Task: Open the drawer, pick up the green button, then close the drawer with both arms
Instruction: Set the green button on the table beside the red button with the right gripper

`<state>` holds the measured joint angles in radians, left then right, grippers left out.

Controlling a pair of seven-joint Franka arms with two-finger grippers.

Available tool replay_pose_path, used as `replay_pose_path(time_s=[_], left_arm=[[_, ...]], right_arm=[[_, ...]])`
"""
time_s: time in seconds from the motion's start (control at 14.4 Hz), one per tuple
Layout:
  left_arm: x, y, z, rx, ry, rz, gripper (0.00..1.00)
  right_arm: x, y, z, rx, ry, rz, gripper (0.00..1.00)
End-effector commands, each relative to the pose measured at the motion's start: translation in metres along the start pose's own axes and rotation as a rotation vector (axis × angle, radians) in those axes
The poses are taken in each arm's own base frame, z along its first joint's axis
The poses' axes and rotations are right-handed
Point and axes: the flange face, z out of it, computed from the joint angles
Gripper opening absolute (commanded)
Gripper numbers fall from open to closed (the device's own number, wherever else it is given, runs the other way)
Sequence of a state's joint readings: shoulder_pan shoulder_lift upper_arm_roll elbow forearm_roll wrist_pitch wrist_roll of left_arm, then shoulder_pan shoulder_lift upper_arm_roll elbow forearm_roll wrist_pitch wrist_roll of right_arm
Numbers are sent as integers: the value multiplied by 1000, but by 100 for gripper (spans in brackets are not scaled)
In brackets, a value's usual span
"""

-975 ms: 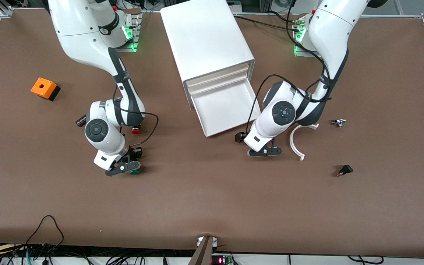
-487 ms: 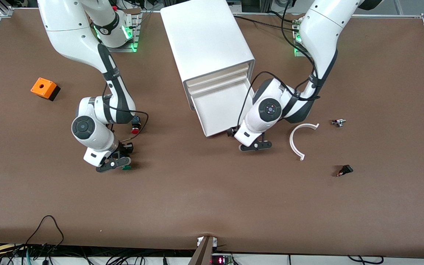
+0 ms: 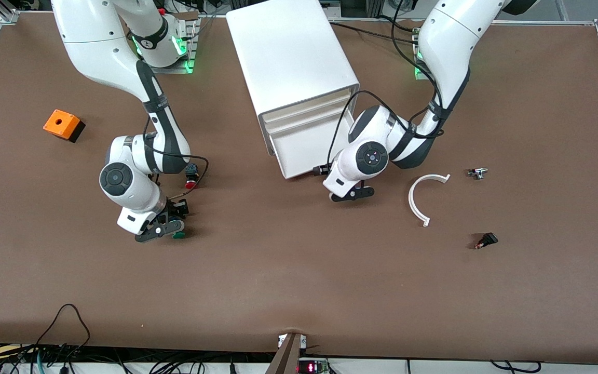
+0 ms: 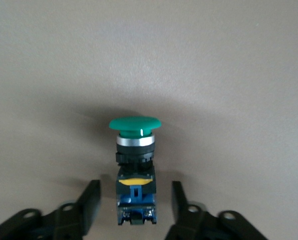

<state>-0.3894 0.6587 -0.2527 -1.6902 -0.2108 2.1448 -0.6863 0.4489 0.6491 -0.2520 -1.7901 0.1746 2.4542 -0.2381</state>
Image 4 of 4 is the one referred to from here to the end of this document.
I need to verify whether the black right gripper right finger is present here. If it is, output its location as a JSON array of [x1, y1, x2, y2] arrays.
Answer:
[[165, 180, 269, 240]]

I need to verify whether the green mushroom push button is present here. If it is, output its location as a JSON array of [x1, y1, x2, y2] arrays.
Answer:
[[108, 115, 163, 226]]

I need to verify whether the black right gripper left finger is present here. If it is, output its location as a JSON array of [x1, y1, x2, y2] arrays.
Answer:
[[0, 179, 101, 240]]

